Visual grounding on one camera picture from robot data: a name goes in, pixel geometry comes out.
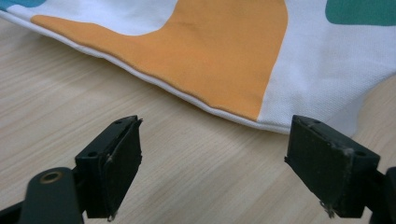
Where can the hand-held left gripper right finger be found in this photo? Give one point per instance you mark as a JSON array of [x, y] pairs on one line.
[[323, 168]]

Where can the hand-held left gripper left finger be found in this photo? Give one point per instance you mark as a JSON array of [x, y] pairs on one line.
[[120, 174]]

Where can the white tote bag coloured patches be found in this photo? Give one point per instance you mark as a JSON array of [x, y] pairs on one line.
[[205, 56]]

